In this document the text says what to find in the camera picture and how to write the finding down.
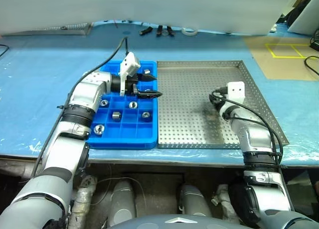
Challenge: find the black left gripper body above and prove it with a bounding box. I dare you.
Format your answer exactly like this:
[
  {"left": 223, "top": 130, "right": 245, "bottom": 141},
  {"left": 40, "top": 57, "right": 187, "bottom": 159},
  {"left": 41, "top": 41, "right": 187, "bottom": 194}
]
[{"left": 126, "top": 74, "right": 144, "bottom": 97}]

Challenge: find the blue compartment tray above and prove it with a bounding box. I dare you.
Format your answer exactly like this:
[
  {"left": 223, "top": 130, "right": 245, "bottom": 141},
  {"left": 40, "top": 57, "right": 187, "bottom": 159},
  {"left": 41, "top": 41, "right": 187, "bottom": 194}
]
[{"left": 86, "top": 60, "right": 158, "bottom": 150}]

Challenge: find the perforated metal tray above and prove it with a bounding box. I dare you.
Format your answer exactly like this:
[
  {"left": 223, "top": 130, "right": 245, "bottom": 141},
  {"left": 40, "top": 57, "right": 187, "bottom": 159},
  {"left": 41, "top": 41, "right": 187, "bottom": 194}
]
[{"left": 156, "top": 60, "right": 290, "bottom": 149}]

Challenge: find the large white backdrop panel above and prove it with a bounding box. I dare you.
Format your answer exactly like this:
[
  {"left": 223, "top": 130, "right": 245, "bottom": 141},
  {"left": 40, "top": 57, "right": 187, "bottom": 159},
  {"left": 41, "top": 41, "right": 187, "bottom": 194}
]
[{"left": 0, "top": 0, "right": 307, "bottom": 37}]

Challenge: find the perforated metal strip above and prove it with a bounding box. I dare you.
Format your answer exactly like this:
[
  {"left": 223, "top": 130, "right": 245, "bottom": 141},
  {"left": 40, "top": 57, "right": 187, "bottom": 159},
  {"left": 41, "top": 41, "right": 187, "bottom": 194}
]
[{"left": 2, "top": 21, "right": 93, "bottom": 37}]

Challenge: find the grey rounded shell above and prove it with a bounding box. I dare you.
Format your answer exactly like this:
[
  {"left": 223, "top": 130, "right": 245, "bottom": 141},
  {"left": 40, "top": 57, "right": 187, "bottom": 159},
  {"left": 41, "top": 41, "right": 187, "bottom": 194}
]
[
  {"left": 109, "top": 180, "right": 137, "bottom": 226},
  {"left": 177, "top": 184, "right": 213, "bottom": 218}
]

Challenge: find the brown cardboard sheet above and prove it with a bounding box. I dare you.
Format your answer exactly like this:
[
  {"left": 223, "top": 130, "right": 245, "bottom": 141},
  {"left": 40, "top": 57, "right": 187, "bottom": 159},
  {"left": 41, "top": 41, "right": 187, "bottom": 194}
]
[{"left": 243, "top": 36, "right": 319, "bottom": 82}]

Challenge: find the dark grey curved cover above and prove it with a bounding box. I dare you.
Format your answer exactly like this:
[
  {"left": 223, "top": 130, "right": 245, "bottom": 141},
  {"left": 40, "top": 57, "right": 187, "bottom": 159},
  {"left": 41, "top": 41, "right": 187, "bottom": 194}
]
[{"left": 107, "top": 213, "right": 241, "bottom": 229}]

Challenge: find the leaning white board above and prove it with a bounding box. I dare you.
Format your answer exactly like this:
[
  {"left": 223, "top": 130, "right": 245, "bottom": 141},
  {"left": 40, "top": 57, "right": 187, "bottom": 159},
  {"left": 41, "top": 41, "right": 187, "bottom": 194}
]
[{"left": 288, "top": 0, "right": 319, "bottom": 37}]

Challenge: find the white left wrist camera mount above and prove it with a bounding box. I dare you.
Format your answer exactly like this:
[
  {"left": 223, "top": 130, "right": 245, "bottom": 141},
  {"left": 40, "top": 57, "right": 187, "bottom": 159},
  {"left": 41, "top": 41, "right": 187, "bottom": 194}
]
[{"left": 119, "top": 52, "right": 142, "bottom": 97}]

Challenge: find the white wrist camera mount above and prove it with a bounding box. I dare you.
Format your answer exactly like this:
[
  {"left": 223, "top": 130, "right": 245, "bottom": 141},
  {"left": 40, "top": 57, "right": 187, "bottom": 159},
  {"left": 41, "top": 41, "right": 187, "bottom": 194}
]
[
  {"left": 225, "top": 81, "right": 246, "bottom": 102},
  {"left": 119, "top": 52, "right": 142, "bottom": 97}
]

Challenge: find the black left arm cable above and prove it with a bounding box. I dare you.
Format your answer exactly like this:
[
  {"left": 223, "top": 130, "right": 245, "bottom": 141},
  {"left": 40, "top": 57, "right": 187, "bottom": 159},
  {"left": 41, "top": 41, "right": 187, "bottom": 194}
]
[{"left": 29, "top": 36, "right": 130, "bottom": 180}]

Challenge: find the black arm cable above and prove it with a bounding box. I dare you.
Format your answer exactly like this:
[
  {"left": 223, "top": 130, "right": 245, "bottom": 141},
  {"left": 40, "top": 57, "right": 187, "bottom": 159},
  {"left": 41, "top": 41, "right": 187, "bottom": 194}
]
[
  {"left": 208, "top": 87, "right": 296, "bottom": 212},
  {"left": 29, "top": 36, "right": 130, "bottom": 180}
]

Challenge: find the white ring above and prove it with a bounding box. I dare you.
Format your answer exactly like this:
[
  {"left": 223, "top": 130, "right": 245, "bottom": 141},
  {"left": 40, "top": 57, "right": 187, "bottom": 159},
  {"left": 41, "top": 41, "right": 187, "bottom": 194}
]
[{"left": 181, "top": 27, "right": 199, "bottom": 37}]

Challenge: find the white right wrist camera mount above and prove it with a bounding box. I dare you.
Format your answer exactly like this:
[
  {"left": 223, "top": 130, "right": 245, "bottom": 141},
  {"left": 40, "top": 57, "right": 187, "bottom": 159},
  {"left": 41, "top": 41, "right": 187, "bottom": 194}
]
[{"left": 225, "top": 81, "right": 246, "bottom": 102}]

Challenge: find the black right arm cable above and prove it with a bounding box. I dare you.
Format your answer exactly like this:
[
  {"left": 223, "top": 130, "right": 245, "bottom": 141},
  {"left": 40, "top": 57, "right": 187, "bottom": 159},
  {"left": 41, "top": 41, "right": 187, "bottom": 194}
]
[{"left": 208, "top": 87, "right": 296, "bottom": 212}]

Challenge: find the crinkled silver wrapped post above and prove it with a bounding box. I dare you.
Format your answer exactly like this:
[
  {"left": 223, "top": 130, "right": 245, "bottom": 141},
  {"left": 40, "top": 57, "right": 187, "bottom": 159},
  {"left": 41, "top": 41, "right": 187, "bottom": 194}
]
[
  {"left": 67, "top": 175, "right": 98, "bottom": 229},
  {"left": 211, "top": 184, "right": 241, "bottom": 226}
]

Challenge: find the looped black cable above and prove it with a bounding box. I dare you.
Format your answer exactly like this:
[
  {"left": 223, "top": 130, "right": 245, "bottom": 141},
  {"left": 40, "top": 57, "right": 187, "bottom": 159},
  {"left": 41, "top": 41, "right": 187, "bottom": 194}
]
[{"left": 304, "top": 55, "right": 319, "bottom": 78}]

